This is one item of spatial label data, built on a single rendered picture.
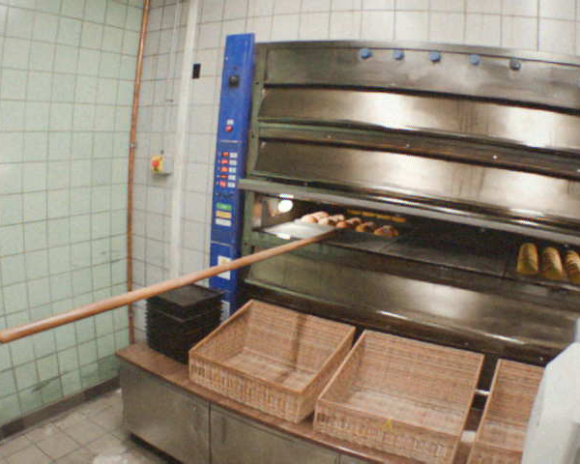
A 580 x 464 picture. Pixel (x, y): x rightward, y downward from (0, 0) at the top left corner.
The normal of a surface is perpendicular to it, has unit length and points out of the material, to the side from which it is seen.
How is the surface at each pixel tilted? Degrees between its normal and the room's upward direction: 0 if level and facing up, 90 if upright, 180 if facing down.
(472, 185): 70
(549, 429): 85
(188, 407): 90
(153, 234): 90
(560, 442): 85
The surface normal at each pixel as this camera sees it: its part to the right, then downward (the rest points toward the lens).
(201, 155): -0.50, 0.13
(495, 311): -0.44, -0.21
